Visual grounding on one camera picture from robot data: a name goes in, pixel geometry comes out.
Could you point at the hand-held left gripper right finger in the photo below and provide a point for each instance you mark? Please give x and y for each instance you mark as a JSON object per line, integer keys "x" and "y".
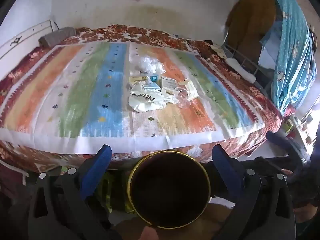
{"x": 223, "y": 165}

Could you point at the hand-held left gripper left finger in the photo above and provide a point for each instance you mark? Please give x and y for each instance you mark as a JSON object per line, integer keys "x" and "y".
{"x": 98, "y": 163}

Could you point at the round bin with gold rim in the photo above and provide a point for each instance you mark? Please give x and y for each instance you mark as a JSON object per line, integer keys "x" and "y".
{"x": 170, "y": 192}

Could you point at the white plastic bag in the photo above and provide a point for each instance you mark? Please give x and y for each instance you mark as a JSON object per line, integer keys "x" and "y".
{"x": 145, "y": 101}

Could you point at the dark curved object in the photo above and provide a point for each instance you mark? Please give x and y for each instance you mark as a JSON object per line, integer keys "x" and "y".
{"x": 287, "y": 145}

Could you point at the striped colourful blanket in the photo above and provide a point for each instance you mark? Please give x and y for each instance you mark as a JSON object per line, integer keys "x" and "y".
{"x": 87, "y": 92}

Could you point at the red floral bedsheet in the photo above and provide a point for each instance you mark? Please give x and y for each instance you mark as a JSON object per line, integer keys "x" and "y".
{"x": 260, "y": 100}

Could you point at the clear plastic cup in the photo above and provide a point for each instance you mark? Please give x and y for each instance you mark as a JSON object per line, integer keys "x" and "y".
{"x": 183, "y": 97}

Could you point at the cream wrapped packet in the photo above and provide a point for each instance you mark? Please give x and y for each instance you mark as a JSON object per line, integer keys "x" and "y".
{"x": 191, "y": 90}

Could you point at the cluttered side shelf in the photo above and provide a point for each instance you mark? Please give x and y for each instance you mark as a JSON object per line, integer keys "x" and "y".
{"x": 301, "y": 130}

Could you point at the yellowish flat packet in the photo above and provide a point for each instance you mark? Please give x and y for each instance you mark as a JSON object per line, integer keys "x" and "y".
{"x": 136, "y": 80}

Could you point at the white cloth on rack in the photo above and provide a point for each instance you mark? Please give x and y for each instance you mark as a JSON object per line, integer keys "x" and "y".
{"x": 241, "y": 68}

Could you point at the white cardboard box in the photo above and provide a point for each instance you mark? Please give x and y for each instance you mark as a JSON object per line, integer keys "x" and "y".
{"x": 168, "y": 82}

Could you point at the small box with blue print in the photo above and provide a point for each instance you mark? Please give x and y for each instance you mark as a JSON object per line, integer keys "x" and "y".
{"x": 154, "y": 78}

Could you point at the crumpled clear plastic bag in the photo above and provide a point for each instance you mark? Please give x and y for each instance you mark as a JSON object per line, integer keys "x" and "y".
{"x": 150, "y": 65}

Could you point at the blue dotted hanging cloth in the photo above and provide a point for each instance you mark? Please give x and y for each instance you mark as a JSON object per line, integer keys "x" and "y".
{"x": 292, "y": 55}

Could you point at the grey pillow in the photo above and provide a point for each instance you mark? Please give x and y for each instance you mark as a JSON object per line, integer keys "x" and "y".
{"x": 58, "y": 36}

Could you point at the brown hanging garment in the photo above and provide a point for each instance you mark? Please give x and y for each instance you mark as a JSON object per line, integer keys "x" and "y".
{"x": 250, "y": 22}

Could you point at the white decorated headboard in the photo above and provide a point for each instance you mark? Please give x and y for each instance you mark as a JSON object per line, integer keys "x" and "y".
{"x": 23, "y": 36}

